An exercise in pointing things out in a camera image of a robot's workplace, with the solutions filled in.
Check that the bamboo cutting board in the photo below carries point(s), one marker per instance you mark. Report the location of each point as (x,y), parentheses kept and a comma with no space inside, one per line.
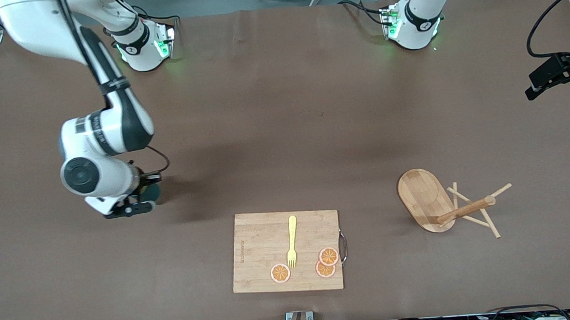
(261,252)

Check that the dark teal mug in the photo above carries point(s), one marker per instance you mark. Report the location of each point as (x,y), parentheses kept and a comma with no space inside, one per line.
(153,193)

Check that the wooden mug rack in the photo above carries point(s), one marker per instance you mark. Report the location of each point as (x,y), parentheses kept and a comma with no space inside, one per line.
(420,195)

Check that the toy orange slice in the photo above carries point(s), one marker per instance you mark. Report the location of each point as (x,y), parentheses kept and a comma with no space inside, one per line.
(322,272)
(280,273)
(329,256)

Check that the yellow plastic fork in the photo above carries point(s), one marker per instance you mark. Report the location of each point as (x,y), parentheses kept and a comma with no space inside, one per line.
(292,229)

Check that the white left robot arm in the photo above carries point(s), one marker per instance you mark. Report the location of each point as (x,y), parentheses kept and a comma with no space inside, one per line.
(416,25)

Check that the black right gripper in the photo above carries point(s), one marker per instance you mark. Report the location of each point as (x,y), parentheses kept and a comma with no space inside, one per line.
(150,190)

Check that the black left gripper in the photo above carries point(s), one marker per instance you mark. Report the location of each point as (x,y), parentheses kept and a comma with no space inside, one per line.
(567,66)

